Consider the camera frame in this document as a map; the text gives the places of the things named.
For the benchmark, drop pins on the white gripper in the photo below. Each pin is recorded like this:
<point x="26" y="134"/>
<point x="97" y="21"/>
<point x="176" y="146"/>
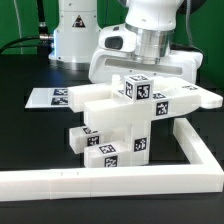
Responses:
<point x="181" y="64"/>

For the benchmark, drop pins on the white tagged cube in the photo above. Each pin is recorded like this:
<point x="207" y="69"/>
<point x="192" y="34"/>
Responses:
<point x="138" y="87"/>

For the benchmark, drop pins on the white chair seat part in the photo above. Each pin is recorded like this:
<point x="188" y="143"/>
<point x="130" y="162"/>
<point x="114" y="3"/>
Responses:
<point x="137" y="137"/>

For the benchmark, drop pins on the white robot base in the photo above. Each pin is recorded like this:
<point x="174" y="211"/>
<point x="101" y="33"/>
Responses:
<point x="76" y="36"/>

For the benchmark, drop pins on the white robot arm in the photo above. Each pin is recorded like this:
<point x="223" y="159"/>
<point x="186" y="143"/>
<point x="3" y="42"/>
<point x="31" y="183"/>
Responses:
<point x="142" y="44"/>

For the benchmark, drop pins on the white tag sheet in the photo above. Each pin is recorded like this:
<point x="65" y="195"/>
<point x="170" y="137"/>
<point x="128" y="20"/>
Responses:
<point x="48" y="98"/>

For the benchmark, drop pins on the white U-shaped frame fence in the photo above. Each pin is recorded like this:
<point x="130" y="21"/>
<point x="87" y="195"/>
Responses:
<point x="202" y="174"/>

